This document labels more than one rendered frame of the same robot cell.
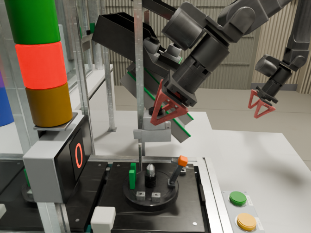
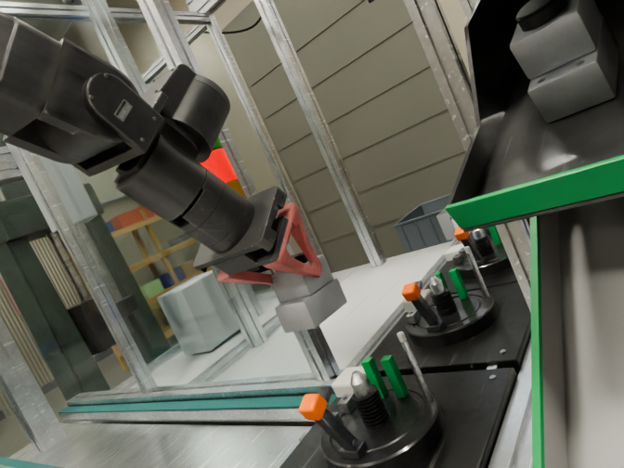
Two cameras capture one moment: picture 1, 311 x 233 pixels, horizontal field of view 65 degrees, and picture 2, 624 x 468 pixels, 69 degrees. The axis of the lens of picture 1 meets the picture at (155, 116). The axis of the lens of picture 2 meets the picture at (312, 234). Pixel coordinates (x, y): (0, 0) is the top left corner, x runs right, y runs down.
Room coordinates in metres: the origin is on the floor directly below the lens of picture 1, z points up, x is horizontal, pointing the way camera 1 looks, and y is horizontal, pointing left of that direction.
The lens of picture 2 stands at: (0.78, -0.35, 1.26)
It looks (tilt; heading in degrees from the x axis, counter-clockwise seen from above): 6 degrees down; 127
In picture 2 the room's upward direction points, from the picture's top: 24 degrees counter-clockwise
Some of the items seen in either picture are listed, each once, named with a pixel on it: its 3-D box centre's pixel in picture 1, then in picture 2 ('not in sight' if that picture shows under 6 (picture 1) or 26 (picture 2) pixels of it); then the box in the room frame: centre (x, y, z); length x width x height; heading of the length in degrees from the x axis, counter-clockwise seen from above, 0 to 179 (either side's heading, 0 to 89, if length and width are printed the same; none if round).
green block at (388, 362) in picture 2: (133, 172); (394, 376); (0.50, 0.06, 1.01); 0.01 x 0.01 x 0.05; 88
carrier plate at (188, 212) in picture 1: (150, 193); (387, 442); (0.48, 0.01, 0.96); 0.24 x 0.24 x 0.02; 88
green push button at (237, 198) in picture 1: (237, 199); not in sight; (0.46, -0.20, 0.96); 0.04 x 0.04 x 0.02
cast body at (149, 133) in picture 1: (151, 123); (309, 283); (0.48, 0.01, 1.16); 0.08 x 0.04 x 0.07; 88
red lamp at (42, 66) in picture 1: (42, 63); (214, 170); (0.29, 0.14, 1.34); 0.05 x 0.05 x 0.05
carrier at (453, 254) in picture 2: not in sight; (482, 242); (0.50, 0.51, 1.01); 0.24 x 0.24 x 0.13; 88
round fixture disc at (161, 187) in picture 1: (150, 187); (380, 427); (0.48, 0.01, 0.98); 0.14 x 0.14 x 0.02
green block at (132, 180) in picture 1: (132, 179); (374, 377); (0.47, 0.06, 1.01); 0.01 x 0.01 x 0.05; 88
